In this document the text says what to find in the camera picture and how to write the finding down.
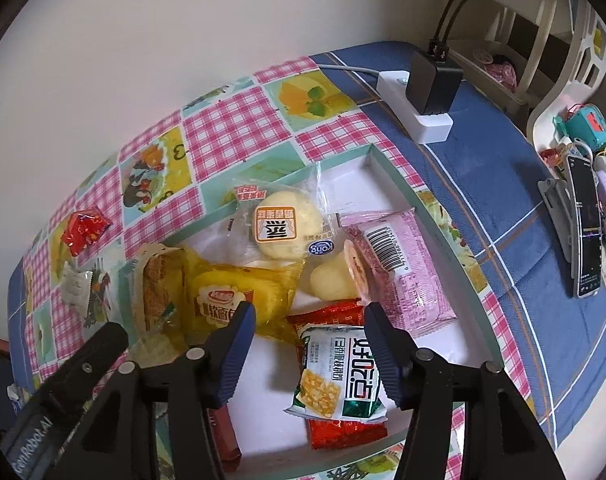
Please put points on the black charger plug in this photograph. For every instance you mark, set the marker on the black charger plug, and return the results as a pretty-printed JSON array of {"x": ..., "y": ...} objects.
[{"x": 430, "y": 85}]

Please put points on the white power strip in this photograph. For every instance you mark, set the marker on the white power strip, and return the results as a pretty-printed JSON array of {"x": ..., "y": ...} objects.
[{"x": 428, "y": 127}]

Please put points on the white plastic rack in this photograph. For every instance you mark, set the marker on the white plastic rack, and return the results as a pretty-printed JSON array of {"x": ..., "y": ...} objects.
[{"x": 543, "y": 25}]

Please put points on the small red snack packet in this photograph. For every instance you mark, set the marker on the small red snack packet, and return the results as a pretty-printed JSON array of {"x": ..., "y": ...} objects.
[{"x": 85, "y": 230}]

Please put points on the small white snack packet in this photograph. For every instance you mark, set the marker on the small white snack packet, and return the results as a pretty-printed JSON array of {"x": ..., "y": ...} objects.
[{"x": 75, "y": 285}]

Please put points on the grey phone holder clamp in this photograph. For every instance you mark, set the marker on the grey phone holder clamp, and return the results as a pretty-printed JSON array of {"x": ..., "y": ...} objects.
[{"x": 558, "y": 210}]

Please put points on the teal toy box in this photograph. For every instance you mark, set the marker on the teal toy box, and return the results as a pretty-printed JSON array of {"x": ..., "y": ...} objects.
[{"x": 588, "y": 125}]

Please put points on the dark red snack packet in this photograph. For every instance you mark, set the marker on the dark red snack packet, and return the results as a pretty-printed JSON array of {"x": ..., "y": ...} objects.
[{"x": 225, "y": 435}]

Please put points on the orange-label bun packet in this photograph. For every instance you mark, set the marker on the orange-label bun packet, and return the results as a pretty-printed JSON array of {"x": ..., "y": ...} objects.
[{"x": 278, "y": 220}]

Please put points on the white green cracker packet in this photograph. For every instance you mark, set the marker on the white green cracker packet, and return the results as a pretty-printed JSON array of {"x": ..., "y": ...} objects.
[{"x": 328, "y": 375}]

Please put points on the checked picture-print tablecloth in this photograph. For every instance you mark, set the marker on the checked picture-print tablecloth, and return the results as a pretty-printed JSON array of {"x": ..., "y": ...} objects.
[{"x": 483, "y": 160}]

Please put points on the white box with teal rim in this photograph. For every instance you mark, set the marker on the white box with teal rim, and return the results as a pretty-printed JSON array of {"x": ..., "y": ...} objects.
[{"x": 263, "y": 385}]

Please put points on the black smartphone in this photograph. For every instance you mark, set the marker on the black smartphone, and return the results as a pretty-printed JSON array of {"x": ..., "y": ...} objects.
[{"x": 585, "y": 225}]

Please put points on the plain round bun packet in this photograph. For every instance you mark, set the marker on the plain round bun packet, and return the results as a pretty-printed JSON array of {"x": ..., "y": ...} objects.
[{"x": 333, "y": 277}]

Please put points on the vegetable-print snack packet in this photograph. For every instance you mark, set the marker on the vegetable-print snack packet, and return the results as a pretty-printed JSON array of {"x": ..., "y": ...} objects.
[{"x": 100, "y": 305}]

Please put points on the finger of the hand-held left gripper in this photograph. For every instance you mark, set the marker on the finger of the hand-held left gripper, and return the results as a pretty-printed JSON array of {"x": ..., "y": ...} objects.
[{"x": 98, "y": 347}]

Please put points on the yellow soft bread packet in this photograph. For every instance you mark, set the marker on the yellow soft bread packet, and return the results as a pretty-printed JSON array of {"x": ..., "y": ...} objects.
[{"x": 263, "y": 295}]

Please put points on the pink item in rack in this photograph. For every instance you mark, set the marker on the pink item in rack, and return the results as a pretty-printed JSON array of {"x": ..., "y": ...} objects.
[{"x": 500, "y": 75}]

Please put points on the shiny red snack packet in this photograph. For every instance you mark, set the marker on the shiny red snack packet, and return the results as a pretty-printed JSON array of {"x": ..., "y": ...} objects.
[{"x": 333, "y": 317}]

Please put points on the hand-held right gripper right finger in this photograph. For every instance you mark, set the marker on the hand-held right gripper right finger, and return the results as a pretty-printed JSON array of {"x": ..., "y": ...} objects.
[{"x": 383, "y": 360}]

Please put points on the pink snack packet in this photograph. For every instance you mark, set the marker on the pink snack packet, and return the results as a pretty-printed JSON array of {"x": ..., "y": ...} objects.
[{"x": 408, "y": 275}]

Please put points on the orange bread packet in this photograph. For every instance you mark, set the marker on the orange bread packet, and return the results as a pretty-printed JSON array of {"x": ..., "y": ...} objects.
[{"x": 155, "y": 290}]

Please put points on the blue white patterned bag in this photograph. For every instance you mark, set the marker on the blue white patterned bag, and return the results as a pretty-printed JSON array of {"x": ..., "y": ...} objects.
[{"x": 14, "y": 394}]

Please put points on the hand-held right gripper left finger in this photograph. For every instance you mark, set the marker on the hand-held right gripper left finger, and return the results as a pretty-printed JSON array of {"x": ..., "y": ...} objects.
[{"x": 235, "y": 355}]

